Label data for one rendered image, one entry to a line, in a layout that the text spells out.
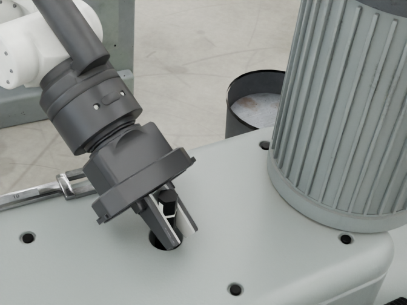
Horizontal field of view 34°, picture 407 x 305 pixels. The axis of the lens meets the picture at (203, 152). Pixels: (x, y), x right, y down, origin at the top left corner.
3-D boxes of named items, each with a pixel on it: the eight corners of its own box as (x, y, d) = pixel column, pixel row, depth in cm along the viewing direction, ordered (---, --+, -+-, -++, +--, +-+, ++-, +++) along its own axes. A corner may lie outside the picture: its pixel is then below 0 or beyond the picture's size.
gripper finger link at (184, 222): (196, 232, 69) (162, 183, 70) (183, 239, 72) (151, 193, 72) (206, 224, 70) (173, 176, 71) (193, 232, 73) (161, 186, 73)
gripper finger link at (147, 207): (171, 249, 71) (138, 201, 71) (183, 241, 68) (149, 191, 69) (160, 256, 70) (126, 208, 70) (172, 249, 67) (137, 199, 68)
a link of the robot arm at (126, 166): (172, 181, 78) (115, 98, 79) (210, 150, 71) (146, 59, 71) (89, 235, 71) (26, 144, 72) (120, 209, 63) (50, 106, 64)
